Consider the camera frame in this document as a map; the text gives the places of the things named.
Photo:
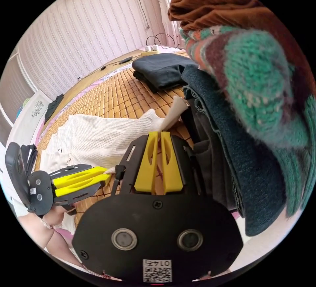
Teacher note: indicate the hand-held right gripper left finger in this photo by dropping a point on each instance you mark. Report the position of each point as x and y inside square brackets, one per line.
[147, 168]

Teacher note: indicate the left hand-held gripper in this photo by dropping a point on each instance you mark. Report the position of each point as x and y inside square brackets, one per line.
[40, 190]

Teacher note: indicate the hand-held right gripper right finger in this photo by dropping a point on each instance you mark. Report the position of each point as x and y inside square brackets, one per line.
[172, 170]

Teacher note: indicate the beige sweater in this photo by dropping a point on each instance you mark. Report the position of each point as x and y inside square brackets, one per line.
[98, 138]

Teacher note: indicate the person's left forearm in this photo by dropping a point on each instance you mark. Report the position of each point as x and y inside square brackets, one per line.
[49, 242]

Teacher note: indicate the black sweater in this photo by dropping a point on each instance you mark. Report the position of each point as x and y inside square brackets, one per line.
[160, 69]

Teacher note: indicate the person's left hand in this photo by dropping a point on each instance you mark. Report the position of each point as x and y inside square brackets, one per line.
[56, 216]

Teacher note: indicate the white cupboard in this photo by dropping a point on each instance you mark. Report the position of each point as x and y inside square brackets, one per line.
[29, 124]

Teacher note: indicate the dark garment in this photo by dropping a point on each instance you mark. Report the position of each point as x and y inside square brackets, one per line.
[52, 109]

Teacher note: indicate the bed with woven mat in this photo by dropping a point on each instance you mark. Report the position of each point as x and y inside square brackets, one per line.
[118, 94]

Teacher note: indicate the pile of clothes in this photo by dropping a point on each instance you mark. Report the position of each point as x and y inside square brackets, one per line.
[247, 89]

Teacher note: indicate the black flat device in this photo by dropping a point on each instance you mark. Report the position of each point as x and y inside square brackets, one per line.
[126, 60]

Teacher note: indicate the white power strip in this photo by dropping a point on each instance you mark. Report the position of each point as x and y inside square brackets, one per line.
[151, 48]

